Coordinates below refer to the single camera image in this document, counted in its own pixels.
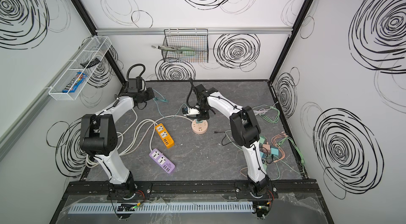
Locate round pink power strip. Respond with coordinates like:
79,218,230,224
191,119,208,135

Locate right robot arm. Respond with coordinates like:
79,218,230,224
182,79,271,198

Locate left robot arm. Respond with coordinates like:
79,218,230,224
79,76,154,198

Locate orange power strip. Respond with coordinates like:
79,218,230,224
155,123,174,149

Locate blue candy packet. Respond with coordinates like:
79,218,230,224
62,72,87,93

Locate metal tongs in basket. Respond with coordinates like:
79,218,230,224
151,45,195,56

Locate purple power strip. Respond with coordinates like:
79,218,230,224
149,149,176,174

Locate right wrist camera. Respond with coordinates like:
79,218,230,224
182,107,200,117

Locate teal cable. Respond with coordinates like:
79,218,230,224
152,89,191,120

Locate black cable with plug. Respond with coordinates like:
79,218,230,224
213,130,245,147

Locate light green cable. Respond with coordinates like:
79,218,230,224
252,103,281,125

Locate white wire wall basket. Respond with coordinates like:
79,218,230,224
48,36,112,101

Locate black wire wall basket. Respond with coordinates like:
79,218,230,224
160,28,209,63

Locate grey slotted cable duct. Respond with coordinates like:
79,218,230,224
68,202,254,214

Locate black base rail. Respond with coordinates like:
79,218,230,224
64,179,320,199

